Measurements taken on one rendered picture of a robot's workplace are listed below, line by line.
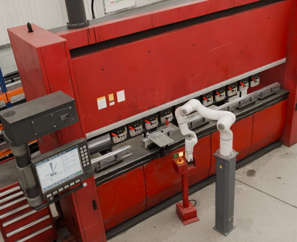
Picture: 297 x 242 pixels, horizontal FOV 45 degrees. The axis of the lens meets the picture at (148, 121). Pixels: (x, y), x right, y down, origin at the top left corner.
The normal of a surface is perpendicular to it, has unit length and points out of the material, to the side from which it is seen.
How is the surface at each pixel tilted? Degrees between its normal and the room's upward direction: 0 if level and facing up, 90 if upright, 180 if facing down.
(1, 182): 0
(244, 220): 0
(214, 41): 90
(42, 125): 90
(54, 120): 90
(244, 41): 90
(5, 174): 0
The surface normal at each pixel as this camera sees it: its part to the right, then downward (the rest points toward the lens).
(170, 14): 0.55, 0.36
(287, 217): -0.08, -0.87
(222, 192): -0.71, 0.39
